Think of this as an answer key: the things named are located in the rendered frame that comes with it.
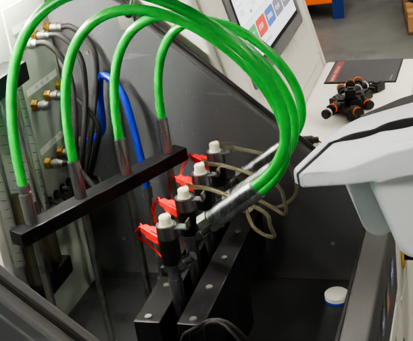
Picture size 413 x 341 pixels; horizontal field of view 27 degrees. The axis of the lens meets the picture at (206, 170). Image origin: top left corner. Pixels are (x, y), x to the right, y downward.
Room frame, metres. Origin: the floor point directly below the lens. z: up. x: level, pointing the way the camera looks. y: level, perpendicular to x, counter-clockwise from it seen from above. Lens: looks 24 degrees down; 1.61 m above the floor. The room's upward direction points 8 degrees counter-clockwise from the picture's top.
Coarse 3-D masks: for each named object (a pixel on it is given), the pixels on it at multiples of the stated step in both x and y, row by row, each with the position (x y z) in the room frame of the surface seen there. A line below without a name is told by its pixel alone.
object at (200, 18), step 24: (48, 0) 1.03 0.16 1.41; (72, 0) 1.02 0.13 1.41; (144, 0) 0.99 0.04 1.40; (168, 0) 0.98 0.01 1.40; (24, 24) 1.04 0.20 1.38; (216, 24) 0.96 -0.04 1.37; (24, 48) 1.05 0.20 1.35; (240, 48) 0.95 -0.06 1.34; (264, 72) 0.94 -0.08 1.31; (288, 120) 0.93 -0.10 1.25; (288, 144) 0.93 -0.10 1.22; (24, 192) 1.06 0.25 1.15
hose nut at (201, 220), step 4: (204, 212) 0.98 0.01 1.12; (200, 216) 0.98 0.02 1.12; (204, 216) 0.97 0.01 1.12; (196, 220) 0.98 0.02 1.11; (200, 220) 0.97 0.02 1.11; (204, 220) 0.97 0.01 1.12; (200, 224) 0.97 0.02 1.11; (204, 224) 0.97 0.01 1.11; (208, 224) 0.97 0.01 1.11; (212, 224) 0.97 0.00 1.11; (204, 228) 0.97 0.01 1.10; (208, 228) 0.98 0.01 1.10
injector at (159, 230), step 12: (156, 228) 0.99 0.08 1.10; (168, 228) 0.99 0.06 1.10; (168, 240) 0.99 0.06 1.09; (168, 252) 0.99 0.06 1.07; (180, 252) 1.00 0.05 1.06; (192, 252) 0.99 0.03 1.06; (168, 264) 0.99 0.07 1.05; (180, 264) 0.99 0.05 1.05; (168, 276) 1.00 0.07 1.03; (180, 276) 1.00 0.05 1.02; (180, 288) 0.99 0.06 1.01; (180, 300) 0.99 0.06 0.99; (180, 312) 0.99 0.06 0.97
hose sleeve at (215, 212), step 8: (248, 184) 0.95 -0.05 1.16; (240, 192) 0.95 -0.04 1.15; (248, 192) 0.95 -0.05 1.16; (256, 192) 0.95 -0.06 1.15; (224, 200) 0.96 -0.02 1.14; (232, 200) 0.96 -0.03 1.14; (240, 200) 0.95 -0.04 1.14; (216, 208) 0.97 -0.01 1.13; (224, 208) 0.96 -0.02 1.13; (232, 208) 0.96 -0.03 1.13; (208, 216) 0.97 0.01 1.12; (216, 216) 0.96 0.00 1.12; (224, 216) 0.97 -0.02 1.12
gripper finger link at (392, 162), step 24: (336, 144) 0.35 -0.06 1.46; (360, 144) 0.34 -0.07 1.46; (384, 144) 0.34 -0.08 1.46; (408, 144) 0.33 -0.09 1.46; (312, 168) 0.34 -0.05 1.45; (336, 168) 0.34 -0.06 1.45; (360, 168) 0.33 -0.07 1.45; (384, 168) 0.33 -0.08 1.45; (408, 168) 0.33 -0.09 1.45; (384, 192) 0.34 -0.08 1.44; (408, 192) 0.34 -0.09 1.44; (384, 216) 0.34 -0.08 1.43; (408, 216) 0.34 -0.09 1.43; (408, 240) 0.33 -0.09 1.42
